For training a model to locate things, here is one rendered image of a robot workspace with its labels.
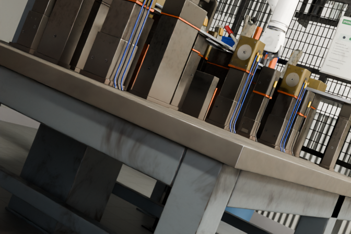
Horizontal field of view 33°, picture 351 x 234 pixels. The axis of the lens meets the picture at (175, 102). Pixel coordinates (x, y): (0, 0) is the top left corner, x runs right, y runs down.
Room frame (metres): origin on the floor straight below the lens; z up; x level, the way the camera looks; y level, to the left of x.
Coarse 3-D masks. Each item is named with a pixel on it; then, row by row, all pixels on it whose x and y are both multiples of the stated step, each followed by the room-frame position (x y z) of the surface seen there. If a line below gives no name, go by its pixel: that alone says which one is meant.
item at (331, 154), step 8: (344, 104) 2.51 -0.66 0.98; (344, 112) 2.50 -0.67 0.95; (344, 120) 2.50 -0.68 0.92; (336, 128) 2.51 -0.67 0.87; (344, 128) 2.49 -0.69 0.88; (336, 136) 2.50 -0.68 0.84; (344, 136) 2.51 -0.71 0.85; (336, 144) 2.49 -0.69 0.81; (328, 152) 2.51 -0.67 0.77; (336, 152) 2.49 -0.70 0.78; (328, 160) 2.50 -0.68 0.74; (328, 168) 2.49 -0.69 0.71
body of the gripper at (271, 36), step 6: (270, 30) 2.62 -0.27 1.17; (276, 30) 2.60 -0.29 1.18; (264, 36) 2.63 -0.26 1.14; (270, 36) 2.61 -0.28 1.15; (276, 36) 2.59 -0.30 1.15; (282, 36) 2.59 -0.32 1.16; (264, 42) 2.62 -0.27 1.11; (270, 42) 2.60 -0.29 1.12; (276, 42) 2.59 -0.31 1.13; (282, 42) 2.60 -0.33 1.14; (264, 48) 2.61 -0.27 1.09; (270, 48) 2.60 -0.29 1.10; (276, 48) 2.58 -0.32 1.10
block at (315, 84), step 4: (308, 80) 2.75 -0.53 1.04; (312, 80) 2.73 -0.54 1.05; (316, 80) 2.72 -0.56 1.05; (312, 84) 2.73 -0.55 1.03; (316, 84) 2.72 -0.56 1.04; (320, 84) 2.72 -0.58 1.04; (324, 84) 2.75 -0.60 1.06; (316, 88) 2.71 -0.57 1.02; (320, 88) 2.73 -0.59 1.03; (324, 88) 2.76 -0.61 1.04; (316, 108) 2.76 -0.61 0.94; (312, 116) 2.76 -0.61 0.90; (308, 124) 2.75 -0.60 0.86; (308, 128) 2.77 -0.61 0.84; (304, 136) 2.76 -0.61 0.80; (304, 140) 2.77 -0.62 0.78; (300, 144) 2.75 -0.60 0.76; (300, 148) 2.77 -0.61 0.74
